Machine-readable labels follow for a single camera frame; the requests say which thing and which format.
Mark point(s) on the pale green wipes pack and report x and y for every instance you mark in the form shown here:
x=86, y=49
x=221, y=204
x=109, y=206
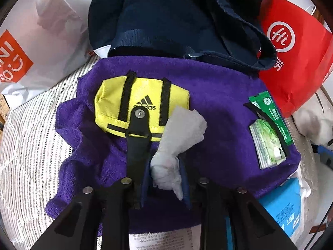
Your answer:
x=265, y=140

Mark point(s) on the black strip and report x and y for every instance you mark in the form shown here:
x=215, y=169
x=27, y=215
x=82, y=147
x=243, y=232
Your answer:
x=251, y=107

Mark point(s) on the blue tissue pack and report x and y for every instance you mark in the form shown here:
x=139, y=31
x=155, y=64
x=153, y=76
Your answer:
x=281, y=208

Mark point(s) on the small patterned box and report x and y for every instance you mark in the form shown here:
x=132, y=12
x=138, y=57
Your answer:
x=3, y=109

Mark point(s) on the red paper bag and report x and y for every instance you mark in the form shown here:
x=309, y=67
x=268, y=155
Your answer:
x=294, y=70

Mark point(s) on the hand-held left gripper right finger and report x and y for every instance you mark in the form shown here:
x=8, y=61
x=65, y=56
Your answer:
x=186, y=185

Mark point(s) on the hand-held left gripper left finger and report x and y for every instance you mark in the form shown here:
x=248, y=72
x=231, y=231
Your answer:
x=134, y=156

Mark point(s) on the newspaper sheet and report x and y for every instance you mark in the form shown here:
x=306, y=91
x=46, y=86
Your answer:
x=161, y=241

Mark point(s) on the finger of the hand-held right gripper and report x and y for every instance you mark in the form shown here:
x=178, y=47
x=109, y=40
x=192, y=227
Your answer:
x=325, y=152

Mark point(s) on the navy blue fabric bag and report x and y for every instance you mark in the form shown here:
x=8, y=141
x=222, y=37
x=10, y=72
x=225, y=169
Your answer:
x=156, y=18

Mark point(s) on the white tissue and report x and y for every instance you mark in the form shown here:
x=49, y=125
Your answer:
x=182, y=127

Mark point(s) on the green printed packet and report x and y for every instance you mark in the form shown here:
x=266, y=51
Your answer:
x=275, y=114

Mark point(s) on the white plastic shopping bag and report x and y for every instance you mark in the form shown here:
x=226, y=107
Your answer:
x=52, y=31

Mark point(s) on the striped bed sheet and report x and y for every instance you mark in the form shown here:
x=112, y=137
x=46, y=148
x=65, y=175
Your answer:
x=31, y=148

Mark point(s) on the purple towel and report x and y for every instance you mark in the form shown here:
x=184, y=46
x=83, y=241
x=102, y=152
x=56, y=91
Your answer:
x=221, y=135

